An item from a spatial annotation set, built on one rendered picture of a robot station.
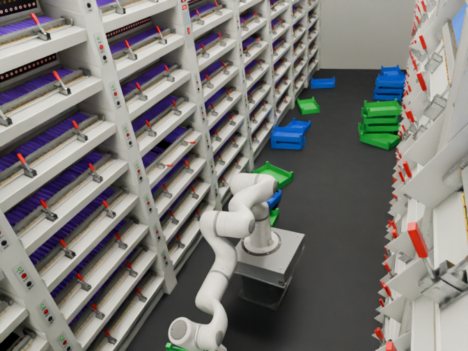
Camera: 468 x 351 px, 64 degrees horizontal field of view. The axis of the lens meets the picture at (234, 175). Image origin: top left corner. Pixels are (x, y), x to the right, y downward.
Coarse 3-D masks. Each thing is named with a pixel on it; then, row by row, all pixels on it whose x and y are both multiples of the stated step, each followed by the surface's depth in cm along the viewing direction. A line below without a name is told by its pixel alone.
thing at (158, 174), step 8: (184, 120) 239; (192, 128) 237; (200, 128) 237; (192, 136) 234; (200, 136) 239; (192, 144) 231; (176, 152) 219; (184, 152) 223; (168, 160) 212; (176, 160) 216; (168, 168) 209; (152, 176) 199; (160, 176) 203; (152, 184) 197
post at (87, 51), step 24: (48, 0) 143; (72, 0) 139; (96, 24) 148; (72, 48) 151; (96, 48) 149; (96, 96) 161; (120, 96) 166; (120, 120) 168; (120, 144) 171; (144, 192) 191; (144, 216) 194; (144, 240) 206; (168, 288) 225
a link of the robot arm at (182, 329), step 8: (176, 320) 120; (184, 320) 119; (176, 328) 118; (184, 328) 117; (192, 328) 118; (176, 336) 117; (184, 336) 116; (192, 336) 117; (176, 344) 116; (184, 344) 116; (192, 344) 118
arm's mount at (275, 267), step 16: (240, 240) 206; (288, 240) 201; (240, 256) 195; (256, 256) 193; (272, 256) 192; (288, 256) 190; (240, 272) 197; (256, 272) 190; (272, 272) 184; (288, 272) 189
